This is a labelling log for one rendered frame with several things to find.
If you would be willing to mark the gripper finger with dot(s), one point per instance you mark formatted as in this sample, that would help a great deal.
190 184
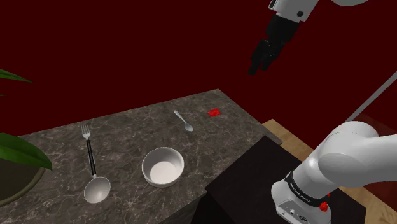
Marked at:
258 57
268 61

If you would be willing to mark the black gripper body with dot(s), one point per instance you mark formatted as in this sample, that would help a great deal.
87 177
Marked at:
281 31

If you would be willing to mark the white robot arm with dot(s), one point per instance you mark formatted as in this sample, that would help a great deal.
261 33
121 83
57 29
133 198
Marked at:
347 155

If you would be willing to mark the small flat red square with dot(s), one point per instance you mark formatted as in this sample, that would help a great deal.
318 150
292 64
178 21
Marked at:
214 113

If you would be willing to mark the small silver spoon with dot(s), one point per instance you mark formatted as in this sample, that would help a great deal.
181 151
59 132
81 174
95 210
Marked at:
187 126

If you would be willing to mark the dark robot stand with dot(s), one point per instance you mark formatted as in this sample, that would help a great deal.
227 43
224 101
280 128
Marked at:
248 186

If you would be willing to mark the white bowl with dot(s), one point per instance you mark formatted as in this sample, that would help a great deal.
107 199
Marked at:
162 170

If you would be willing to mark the large silver ladle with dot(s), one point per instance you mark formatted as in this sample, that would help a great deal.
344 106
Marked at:
96 190

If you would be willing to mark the green potted plant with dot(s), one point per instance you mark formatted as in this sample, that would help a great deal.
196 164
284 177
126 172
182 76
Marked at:
21 152

